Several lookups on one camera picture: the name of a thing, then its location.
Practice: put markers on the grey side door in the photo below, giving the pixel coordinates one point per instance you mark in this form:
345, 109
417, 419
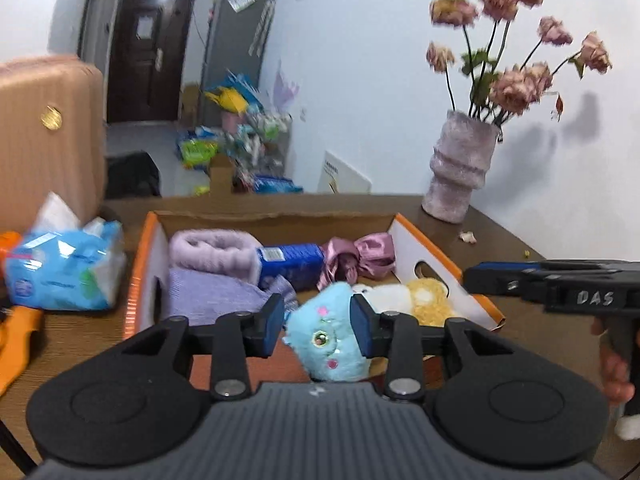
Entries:
92, 15

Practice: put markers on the purple wall decoration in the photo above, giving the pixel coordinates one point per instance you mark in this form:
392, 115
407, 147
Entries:
286, 87

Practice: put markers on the purple knit cloth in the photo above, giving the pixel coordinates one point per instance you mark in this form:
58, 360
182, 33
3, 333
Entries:
215, 295

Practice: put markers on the grey refrigerator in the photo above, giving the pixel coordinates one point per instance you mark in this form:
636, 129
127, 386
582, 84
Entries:
230, 50

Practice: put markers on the small blue packet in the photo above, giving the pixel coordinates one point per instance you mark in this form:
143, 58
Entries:
290, 262

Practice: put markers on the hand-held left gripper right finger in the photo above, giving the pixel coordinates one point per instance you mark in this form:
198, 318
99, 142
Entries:
362, 325

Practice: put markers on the fallen dried petal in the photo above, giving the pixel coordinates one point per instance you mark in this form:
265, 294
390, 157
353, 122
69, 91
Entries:
467, 236

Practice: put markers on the pink satin bow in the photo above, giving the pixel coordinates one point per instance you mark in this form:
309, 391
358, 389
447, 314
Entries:
360, 257

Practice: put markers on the orange and white cardboard box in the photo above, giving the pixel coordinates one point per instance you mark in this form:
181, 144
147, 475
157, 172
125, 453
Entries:
150, 270

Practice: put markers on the white flat panel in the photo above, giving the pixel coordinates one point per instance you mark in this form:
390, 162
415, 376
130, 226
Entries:
345, 175

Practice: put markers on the textured pink vase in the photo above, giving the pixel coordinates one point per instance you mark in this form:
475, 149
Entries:
460, 170

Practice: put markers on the orange plastic object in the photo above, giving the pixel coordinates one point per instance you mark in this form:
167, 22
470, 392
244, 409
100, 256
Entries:
17, 340

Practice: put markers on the dried pink roses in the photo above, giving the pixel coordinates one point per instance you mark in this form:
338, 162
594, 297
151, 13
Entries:
510, 85

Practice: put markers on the fluffy purple headband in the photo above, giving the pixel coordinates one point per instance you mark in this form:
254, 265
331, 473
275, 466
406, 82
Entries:
215, 252

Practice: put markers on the black bag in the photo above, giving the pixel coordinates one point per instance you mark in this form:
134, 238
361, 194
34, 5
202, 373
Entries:
132, 175

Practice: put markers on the blue tissue pack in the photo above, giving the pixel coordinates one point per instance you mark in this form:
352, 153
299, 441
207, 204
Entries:
65, 270

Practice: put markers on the person's right hand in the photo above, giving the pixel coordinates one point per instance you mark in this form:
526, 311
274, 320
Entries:
615, 375

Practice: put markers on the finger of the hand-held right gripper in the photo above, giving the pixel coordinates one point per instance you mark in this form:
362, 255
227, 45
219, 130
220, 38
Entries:
492, 282
520, 266

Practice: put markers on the pink suitcase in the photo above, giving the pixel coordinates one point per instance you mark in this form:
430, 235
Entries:
45, 160

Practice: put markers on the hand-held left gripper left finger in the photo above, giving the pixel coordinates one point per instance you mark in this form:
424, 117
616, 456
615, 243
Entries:
272, 325

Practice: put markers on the blue plush toy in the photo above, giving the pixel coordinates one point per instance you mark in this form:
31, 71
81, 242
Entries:
325, 340

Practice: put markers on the small brown cardboard box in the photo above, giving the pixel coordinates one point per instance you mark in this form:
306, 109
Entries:
221, 175

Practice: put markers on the white and yellow plush toy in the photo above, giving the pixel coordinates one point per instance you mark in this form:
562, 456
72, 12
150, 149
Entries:
425, 305

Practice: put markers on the pile of colourful packets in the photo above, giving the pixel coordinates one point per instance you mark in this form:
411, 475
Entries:
245, 130

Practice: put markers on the dark brown entrance door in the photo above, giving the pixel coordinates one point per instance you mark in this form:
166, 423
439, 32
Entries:
150, 60

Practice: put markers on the orange fruit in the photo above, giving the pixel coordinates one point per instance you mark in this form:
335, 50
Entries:
7, 250

